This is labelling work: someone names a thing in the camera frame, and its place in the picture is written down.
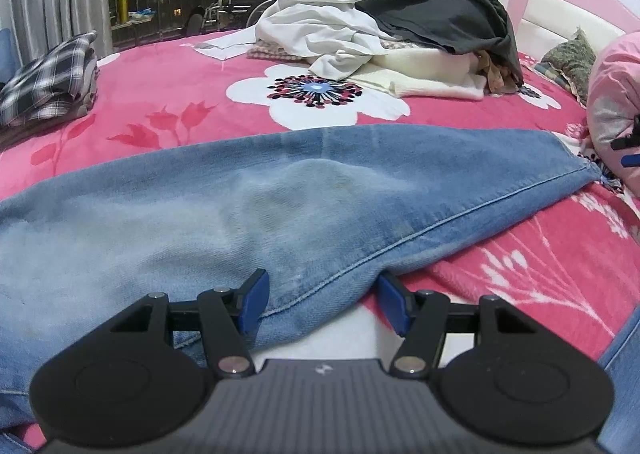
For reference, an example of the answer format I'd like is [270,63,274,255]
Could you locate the blue denim jeans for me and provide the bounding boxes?
[1,125,617,453]

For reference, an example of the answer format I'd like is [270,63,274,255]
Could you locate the green patterned pillow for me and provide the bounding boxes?
[534,28,597,107]

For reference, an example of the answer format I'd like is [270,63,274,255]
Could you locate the brown patterned garment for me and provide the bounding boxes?
[475,50,518,95]

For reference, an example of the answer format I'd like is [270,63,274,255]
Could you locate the dark grey garment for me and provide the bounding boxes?
[356,0,524,85]

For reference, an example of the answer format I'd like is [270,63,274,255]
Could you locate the cream knitted garment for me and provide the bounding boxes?
[348,48,487,100]

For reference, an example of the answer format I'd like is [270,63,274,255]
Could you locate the folded black white plaid shirt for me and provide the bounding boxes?
[1,30,99,128]

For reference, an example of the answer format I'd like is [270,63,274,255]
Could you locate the white garment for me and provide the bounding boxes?
[255,0,393,81]

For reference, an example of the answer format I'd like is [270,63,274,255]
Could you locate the yellow green bottle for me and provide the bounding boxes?
[117,0,129,24]

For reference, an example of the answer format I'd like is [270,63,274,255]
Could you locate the blue water jug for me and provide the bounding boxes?
[0,29,18,83]

